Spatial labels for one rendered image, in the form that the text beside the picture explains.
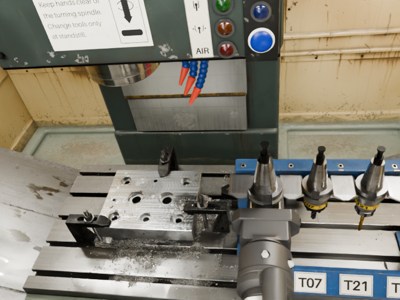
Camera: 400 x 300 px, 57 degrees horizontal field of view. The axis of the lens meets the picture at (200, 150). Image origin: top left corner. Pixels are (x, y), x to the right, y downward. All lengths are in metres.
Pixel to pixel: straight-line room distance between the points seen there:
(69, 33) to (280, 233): 0.45
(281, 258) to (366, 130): 1.43
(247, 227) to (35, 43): 0.45
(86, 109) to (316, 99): 1.20
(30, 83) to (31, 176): 0.56
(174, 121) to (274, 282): 1.02
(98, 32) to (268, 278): 0.42
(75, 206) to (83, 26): 0.88
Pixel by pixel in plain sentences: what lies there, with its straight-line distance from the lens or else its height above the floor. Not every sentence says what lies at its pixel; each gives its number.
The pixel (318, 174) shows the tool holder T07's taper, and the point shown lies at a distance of 0.80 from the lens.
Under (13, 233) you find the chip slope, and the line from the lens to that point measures 1.67.
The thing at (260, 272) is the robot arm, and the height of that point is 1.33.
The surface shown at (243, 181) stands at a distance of 0.85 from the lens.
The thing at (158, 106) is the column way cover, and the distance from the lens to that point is 1.45.
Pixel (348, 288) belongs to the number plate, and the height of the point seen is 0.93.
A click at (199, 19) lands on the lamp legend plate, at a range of 0.52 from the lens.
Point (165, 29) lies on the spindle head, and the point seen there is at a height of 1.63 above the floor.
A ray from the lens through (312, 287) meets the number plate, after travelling 1.04.
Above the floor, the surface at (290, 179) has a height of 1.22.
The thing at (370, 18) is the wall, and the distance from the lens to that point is 1.71.
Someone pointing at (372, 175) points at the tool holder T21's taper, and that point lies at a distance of 0.82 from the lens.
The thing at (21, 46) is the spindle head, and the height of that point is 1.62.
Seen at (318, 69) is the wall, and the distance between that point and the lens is 1.79.
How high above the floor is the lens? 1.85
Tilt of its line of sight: 43 degrees down
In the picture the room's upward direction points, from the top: 10 degrees counter-clockwise
